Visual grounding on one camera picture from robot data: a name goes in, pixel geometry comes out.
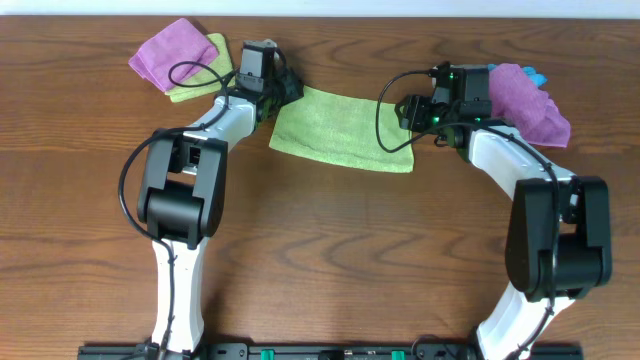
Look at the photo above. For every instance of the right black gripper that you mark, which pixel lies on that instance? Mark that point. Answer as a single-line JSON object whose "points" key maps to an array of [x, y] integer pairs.
{"points": [[414, 111]]}

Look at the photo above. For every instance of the crumpled purple cloth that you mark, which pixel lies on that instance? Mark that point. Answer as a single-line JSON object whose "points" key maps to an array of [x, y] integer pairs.
{"points": [[529, 108]]}

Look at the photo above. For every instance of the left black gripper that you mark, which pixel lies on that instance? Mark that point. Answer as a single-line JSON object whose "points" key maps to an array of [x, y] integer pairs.
{"points": [[288, 87]]}

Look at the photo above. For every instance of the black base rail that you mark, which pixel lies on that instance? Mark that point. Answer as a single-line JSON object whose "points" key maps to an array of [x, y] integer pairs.
{"points": [[241, 351]]}

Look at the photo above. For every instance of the green microfiber cloth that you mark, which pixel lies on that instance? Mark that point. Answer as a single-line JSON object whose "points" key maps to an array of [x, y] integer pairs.
{"points": [[343, 131]]}

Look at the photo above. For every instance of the blue cloth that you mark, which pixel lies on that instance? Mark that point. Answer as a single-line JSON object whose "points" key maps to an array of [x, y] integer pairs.
{"points": [[538, 79]]}

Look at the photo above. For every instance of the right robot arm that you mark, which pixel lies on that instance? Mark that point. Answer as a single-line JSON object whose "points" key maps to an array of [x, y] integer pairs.
{"points": [[558, 245]]}

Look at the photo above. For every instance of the folded green cloth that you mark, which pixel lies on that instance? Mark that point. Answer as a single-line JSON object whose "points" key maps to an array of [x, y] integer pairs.
{"points": [[200, 82]]}

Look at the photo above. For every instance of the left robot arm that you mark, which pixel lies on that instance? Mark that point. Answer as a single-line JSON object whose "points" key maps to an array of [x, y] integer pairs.
{"points": [[182, 197]]}

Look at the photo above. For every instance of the folded purple cloth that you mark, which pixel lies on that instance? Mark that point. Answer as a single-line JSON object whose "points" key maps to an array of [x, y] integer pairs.
{"points": [[178, 42]]}

